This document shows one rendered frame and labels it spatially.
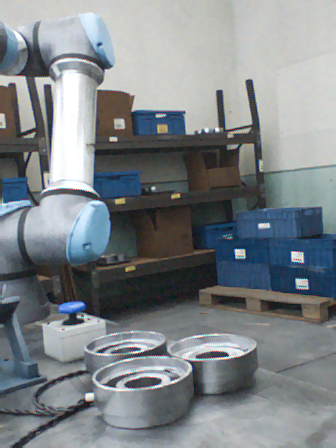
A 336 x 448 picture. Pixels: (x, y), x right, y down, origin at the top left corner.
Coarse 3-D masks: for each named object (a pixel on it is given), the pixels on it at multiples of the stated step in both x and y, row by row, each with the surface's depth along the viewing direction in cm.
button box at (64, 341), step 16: (64, 320) 84; (80, 320) 83; (96, 320) 84; (48, 336) 83; (64, 336) 79; (80, 336) 80; (96, 336) 82; (48, 352) 84; (64, 352) 79; (80, 352) 80
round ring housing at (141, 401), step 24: (120, 360) 64; (144, 360) 64; (168, 360) 63; (96, 384) 57; (120, 384) 59; (144, 384) 61; (168, 384) 55; (192, 384) 58; (120, 408) 55; (144, 408) 54; (168, 408) 55
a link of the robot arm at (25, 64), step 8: (24, 24) 121; (32, 24) 120; (16, 32) 116; (24, 32) 118; (24, 40) 116; (32, 40) 118; (24, 48) 116; (32, 48) 118; (16, 56) 115; (24, 56) 116; (32, 56) 119; (16, 64) 116; (24, 64) 117; (32, 64) 120; (0, 72) 118; (8, 72) 118; (16, 72) 118; (24, 72) 120; (32, 72) 122; (40, 72) 122
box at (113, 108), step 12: (96, 96) 446; (108, 96) 453; (120, 96) 460; (132, 96) 475; (96, 108) 447; (108, 108) 454; (120, 108) 461; (96, 120) 447; (108, 120) 454; (120, 120) 461; (96, 132) 447; (108, 132) 454; (120, 132) 461; (132, 132) 469
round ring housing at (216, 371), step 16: (208, 336) 71; (224, 336) 71; (240, 336) 70; (176, 352) 69; (208, 352) 69; (224, 352) 68; (256, 352) 65; (192, 368) 62; (208, 368) 61; (224, 368) 61; (240, 368) 62; (256, 368) 64; (208, 384) 62; (224, 384) 62; (240, 384) 63
